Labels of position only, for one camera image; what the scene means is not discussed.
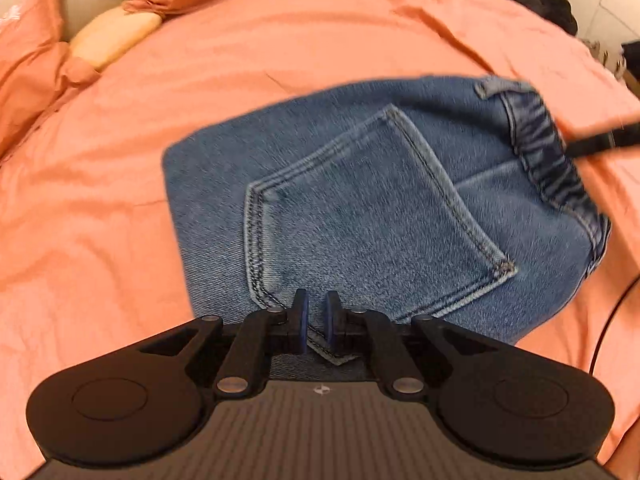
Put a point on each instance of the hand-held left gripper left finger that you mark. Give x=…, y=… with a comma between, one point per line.
x=300, y=321

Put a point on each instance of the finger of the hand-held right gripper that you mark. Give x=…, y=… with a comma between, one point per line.
x=600, y=141

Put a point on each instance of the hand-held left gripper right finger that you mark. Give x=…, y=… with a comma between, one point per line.
x=330, y=321

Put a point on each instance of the blue denim pants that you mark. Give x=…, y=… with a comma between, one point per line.
x=375, y=210

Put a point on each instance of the cream wardrobe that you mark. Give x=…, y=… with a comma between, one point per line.
x=615, y=0

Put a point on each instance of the orange bed sheet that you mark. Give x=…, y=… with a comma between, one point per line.
x=125, y=210

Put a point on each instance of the yellow cushion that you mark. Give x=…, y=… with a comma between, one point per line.
x=115, y=35

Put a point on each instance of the beige padded headboard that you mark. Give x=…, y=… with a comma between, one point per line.
x=90, y=0

